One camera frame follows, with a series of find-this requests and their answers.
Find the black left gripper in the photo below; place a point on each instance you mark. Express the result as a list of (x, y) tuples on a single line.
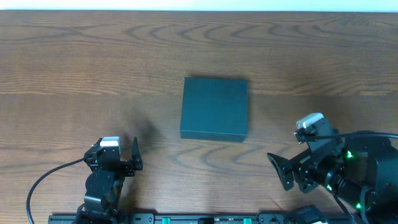
[(128, 167)]

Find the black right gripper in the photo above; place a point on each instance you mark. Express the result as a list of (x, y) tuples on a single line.
[(300, 171)]

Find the dark green box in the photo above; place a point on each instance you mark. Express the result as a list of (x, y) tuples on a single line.
[(214, 109)]

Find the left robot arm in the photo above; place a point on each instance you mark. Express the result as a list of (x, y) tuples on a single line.
[(104, 184)]

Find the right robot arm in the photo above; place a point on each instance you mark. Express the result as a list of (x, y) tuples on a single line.
[(358, 169)]

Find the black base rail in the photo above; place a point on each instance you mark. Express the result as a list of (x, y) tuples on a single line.
[(306, 215)]

